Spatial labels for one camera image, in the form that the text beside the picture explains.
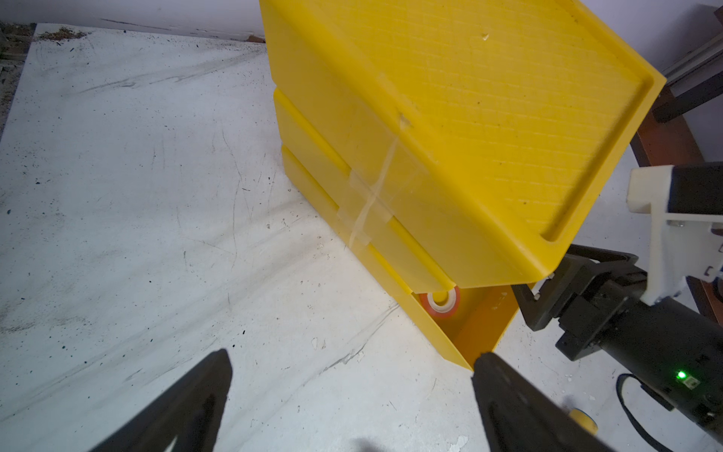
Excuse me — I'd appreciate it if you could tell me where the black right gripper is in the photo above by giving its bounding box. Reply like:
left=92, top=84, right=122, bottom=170
left=511, top=245, right=722, bottom=442

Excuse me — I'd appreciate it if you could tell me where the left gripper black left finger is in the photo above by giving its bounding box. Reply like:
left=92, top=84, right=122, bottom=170
left=94, top=348, right=233, bottom=451

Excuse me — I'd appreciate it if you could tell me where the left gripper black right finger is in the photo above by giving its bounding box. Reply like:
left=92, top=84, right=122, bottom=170
left=472, top=352, right=610, bottom=452

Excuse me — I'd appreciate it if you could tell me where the yellow bottom drawer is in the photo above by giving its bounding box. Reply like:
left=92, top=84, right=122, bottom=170
left=390, top=286, right=518, bottom=370

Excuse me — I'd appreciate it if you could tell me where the red tape roll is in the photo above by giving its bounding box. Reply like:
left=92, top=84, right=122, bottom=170
left=418, top=286, right=461, bottom=318

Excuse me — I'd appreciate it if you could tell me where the yellow plastic drawer cabinet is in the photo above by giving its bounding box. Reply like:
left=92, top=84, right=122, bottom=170
left=259, top=0, right=668, bottom=295

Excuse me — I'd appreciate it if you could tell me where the blue yellow garden fork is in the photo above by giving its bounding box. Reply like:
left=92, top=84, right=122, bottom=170
left=569, top=409, right=599, bottom=436

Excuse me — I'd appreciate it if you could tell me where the brown wooden step shelf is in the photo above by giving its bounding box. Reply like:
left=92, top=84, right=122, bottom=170
left=629, top=5, right=723, bottom=326

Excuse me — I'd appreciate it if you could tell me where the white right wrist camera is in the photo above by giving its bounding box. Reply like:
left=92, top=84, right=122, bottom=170
left=626, top=162, right=722, bottom=306

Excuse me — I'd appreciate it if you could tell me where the aluminium frame rail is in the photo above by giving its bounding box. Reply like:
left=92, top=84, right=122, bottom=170
left=664, top=32, right=722, bottom=86

